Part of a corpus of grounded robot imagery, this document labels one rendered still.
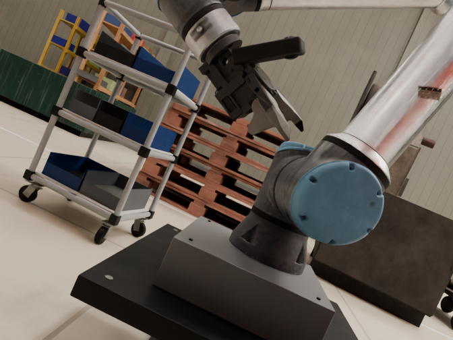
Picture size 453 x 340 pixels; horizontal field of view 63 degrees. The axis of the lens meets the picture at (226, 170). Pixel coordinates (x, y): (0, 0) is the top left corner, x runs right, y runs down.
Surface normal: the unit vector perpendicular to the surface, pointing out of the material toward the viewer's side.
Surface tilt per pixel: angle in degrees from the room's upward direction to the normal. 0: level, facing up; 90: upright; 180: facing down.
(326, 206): 95
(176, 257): 90
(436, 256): 90
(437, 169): 90
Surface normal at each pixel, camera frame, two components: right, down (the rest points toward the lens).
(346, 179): 0.06, 0.15
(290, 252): 0.47, -0.14
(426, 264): -0.25, -0.07
